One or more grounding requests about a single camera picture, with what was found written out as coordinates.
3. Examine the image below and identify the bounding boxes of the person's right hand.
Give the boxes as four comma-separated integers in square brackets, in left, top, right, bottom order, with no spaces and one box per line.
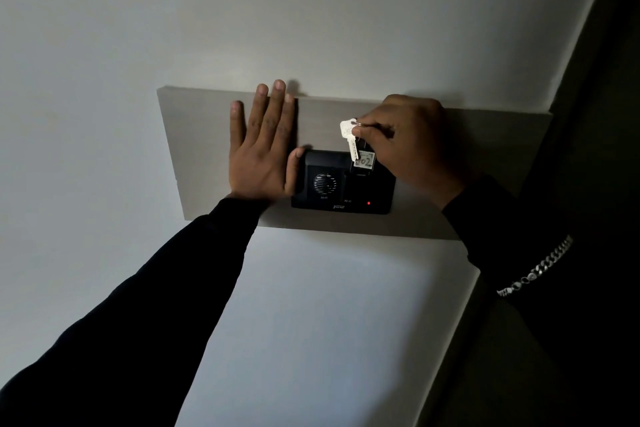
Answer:
[351,94,468,210]

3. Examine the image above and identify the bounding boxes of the person's left hand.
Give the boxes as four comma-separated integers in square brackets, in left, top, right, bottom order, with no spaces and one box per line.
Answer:
[228,80,306,201]

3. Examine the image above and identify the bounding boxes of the silver key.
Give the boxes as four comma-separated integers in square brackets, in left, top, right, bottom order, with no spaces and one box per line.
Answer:
[340,118,361,162]

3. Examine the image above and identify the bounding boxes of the person's right forearm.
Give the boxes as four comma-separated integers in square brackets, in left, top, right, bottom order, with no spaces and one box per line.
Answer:
[442,174,640,427]

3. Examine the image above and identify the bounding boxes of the person's left forearm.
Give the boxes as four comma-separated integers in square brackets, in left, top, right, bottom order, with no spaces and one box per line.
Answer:
[0,196,271,427]

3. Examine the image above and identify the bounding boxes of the grey wooden wall panel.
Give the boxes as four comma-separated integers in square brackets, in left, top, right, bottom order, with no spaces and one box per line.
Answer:
[156,86,553,241]

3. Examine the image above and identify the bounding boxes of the black wall switch unit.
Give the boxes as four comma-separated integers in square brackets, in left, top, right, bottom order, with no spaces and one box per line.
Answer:
[291,149,397,215]

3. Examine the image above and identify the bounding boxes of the silver chain bracelet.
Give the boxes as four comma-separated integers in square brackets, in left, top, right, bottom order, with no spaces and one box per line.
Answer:
[496,235,574,298]

